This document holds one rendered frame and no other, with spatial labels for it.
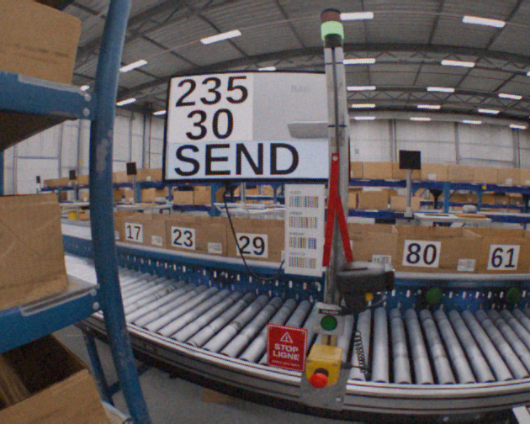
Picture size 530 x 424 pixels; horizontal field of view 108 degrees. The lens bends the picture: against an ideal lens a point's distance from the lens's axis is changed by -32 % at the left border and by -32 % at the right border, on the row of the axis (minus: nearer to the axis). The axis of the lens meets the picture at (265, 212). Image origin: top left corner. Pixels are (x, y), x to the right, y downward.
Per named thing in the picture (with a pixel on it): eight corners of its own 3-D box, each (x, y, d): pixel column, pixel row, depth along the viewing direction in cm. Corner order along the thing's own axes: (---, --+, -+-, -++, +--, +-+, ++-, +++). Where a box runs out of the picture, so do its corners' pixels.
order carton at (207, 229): (166, 251, 151) (165, 220, 149) (196, 241, 178) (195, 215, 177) (227, 259, 137) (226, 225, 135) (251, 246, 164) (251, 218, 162)
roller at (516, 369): (516, 393, 44) (522, 378, 43) (471, 318, 92) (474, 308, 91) (528, 390, 42) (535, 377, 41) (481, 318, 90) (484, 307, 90)
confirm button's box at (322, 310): (312, 334, 58) (314, 307, 57) (315, 328, 61) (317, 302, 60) (342, 338, 56) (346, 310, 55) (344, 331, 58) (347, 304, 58)
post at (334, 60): (298, 404, 63) (305, 49, 55) (303, 393, 68) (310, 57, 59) (341, 411, 59) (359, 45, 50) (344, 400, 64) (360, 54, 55)
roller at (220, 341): (198, 360, 79) (196, 347, 78) (260, 302, 127) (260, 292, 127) (211, 364, 77) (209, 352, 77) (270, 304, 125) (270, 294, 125)
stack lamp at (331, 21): (320, 33, 54) (318, 13, 53) (324, 43, 58) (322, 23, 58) (341, 31, 52) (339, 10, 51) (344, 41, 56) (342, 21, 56)
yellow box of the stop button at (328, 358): (303, 386, 54) (304, 362, 53) (311, 365, 62) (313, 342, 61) (367, 395, 49) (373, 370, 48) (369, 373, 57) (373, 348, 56)
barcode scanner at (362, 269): (395, 316, 48) (394, 266, 48) (336, 319, 53) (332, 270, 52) (393, 303, 54) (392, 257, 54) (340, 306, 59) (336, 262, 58)
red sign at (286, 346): (267, 365, 65) (267, 323, 64) (267, 363, 66) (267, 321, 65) (328, 376, 59) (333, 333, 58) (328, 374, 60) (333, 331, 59)
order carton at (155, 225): (123, 243, 165) (120, 217, 164) (153, 236, 192) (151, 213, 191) (166, 251, 151) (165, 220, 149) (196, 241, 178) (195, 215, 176)
